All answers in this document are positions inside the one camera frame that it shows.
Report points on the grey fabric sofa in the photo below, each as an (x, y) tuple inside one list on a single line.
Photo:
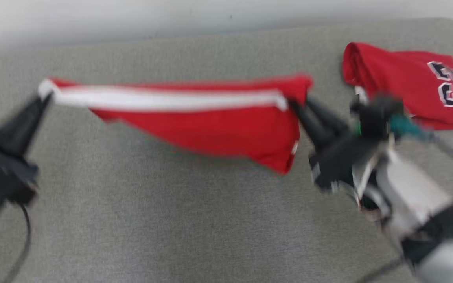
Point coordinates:
[(171, 220)]

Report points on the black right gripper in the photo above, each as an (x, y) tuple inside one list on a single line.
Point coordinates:
[(344, 165)]

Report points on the red jersey with number 23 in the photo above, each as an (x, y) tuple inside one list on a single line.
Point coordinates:
[(399, 82)]

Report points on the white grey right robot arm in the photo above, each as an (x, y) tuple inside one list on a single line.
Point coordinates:
[(411, 192)]

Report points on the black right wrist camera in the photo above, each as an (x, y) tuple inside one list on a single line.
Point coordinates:
[(376, 116)]

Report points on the red shorts with white stripe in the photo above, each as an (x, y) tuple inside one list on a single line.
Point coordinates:
[(210, 129)]

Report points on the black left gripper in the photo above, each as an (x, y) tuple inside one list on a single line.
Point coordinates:
[(6, 177)]

